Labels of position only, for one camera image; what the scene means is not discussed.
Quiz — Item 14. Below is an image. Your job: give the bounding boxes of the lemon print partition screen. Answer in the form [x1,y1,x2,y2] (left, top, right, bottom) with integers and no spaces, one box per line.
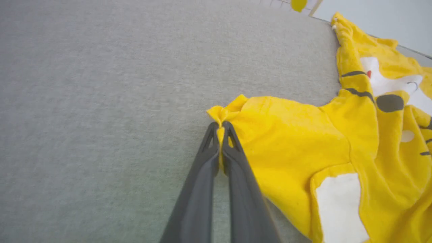
[250,0,323,17]

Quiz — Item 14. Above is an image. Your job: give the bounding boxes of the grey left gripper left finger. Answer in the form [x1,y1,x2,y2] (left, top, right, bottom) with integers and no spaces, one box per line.
[159,122,221,243]

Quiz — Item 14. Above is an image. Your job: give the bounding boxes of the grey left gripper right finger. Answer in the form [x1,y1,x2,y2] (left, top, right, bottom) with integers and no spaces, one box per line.
[221,121,282,243]

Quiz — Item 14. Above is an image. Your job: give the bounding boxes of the yellow shirt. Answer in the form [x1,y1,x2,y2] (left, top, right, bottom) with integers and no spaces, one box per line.
[206,12,432,243]

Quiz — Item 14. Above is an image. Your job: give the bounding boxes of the grey fabric sofa cushion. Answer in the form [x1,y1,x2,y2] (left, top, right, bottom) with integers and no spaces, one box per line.
[0,0,432,243]

